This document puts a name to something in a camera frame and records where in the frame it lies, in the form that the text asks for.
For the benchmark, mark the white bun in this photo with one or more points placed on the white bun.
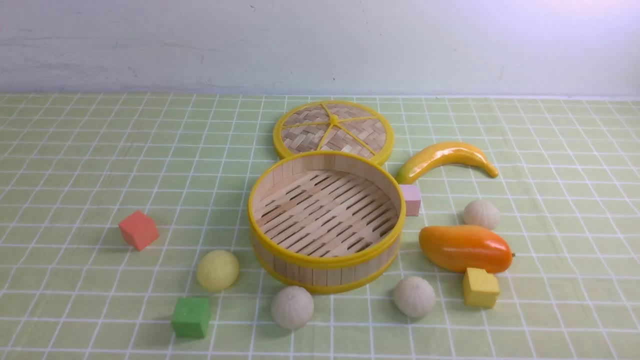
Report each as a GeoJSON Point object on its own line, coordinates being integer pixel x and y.
{"type": "Point", "coordinates": [414, 297]}
{"type": "Point", "coordinates": [292, 307]}
{"type": "Point", "coordinates": [481, 213]}

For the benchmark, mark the yellow bun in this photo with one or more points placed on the yellow bun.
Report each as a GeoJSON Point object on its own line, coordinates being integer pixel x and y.
{"type": "Point", "coordinates": [217, 270]}

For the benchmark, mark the bamboo steamer tray yellow rim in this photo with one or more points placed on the bamboo steamer tray yellow rim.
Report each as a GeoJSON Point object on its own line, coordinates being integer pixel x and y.
{"type": "Point", "coordinates": [328, 222]}

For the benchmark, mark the woven bamboo steamer lid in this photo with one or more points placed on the woven bamboo steamer lid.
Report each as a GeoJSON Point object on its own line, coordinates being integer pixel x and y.
{"type": "Point", "coordinates": [334, 125]}

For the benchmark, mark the pink wooden cube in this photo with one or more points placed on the pink wooden cube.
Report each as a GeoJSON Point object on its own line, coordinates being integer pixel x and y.
{"type": "Point", "coordinates": [412, 199]}

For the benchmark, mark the yellow toy banana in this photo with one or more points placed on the yellow toy banana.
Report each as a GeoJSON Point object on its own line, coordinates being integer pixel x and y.
{"type": "Point", "coordinates": [444, 154]}

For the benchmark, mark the orange toy mango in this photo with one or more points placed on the orange toy mango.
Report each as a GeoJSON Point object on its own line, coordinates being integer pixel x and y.
{"type": "Point", "coordinates": [456, 248]}

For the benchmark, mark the red wooden cube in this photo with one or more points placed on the red wooden cube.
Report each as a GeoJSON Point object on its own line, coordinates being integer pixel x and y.
{"type": "Point", "coordinates": [138, 230]}

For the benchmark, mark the green wooden cube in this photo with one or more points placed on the green wooden cube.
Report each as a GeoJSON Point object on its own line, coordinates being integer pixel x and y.
{"type": "Point", "coordinates": [191, 317]}

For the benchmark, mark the yellow wooden cube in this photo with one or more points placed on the yellow wooden cube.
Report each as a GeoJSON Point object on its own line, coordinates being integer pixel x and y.
{"type": "Point", "coordinates": [480, 288]}

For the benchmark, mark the green checkered tablecloth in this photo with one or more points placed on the green checkered tablecloth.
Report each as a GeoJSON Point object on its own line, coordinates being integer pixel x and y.
{"type": "Point", "coordinates": [73, 166]}

